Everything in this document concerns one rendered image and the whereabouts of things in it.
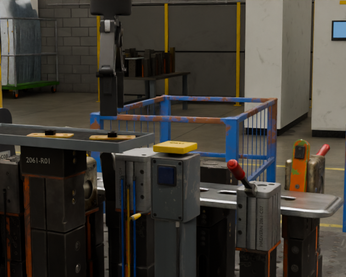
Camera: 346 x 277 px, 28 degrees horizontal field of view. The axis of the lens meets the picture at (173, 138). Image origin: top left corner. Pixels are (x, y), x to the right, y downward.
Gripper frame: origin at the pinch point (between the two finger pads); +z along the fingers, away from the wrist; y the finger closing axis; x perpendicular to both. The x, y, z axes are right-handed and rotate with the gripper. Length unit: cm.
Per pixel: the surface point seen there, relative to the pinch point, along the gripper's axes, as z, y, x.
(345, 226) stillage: 77, 191, -90
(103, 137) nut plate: 5.8, -1.2, 1.6
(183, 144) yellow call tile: 6.1, -7.8, -13.2
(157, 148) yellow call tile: 6.6, -8.7, -8.7
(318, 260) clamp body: 41, 35, -46
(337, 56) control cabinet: 14, 787, -217
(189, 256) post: 26.2, -8.2, -14.2
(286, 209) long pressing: 22.1, 9.5, -34.1
